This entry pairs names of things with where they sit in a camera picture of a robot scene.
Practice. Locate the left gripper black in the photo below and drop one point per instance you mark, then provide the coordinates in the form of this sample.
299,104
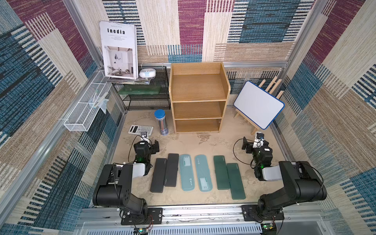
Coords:
154,146

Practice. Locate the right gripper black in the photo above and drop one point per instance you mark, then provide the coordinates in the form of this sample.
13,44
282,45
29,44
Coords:
245,144

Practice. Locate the dark green pencil case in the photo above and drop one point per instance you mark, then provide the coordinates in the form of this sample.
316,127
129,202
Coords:
221,173
236,185

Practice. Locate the light teal pencil case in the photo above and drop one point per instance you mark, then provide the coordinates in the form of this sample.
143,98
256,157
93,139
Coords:
186,172
203,173

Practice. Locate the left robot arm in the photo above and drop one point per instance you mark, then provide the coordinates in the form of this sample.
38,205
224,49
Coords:
115,182

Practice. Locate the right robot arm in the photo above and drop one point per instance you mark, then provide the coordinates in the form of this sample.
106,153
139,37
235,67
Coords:
302,183

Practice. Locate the black pencil case left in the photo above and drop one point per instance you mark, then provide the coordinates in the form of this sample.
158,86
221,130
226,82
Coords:
157,183

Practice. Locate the black pencil case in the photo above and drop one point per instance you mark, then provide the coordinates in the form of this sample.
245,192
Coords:
171,170
157,183

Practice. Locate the black pencil case right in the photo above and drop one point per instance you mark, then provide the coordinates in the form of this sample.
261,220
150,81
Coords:
171,170

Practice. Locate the blue-lid pencil canister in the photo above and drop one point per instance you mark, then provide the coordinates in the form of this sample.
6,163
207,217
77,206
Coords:
161,118

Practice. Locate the wooden three-tier shelf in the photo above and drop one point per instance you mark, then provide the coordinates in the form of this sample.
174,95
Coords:
199,95

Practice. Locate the white calculator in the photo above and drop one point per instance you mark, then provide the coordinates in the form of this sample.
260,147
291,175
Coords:
139,129

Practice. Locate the wooden easel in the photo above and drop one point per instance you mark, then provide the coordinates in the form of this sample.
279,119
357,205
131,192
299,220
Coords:
271,88

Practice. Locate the green cutting mat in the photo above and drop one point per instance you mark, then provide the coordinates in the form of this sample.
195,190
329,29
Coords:
139,90

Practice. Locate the white round device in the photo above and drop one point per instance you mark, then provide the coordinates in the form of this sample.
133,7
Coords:
147,73

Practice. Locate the Inedia magazine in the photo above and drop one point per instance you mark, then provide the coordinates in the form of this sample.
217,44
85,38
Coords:
119,49

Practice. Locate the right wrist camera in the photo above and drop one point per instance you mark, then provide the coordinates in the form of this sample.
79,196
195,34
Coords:
259,137

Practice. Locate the black wire rack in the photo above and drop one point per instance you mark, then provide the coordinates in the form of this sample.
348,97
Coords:
147,102

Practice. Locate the white board blue frame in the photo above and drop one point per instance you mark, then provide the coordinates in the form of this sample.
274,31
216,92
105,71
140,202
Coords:
258,105

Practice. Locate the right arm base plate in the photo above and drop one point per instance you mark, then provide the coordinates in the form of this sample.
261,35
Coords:
251,212

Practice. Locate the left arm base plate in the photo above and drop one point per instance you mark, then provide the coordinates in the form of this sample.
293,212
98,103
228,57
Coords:
151,216

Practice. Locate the white wire basket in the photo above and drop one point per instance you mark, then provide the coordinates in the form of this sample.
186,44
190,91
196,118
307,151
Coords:
91,102

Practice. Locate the aluminium front rail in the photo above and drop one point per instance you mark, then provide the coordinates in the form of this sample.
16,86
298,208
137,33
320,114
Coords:
209,219

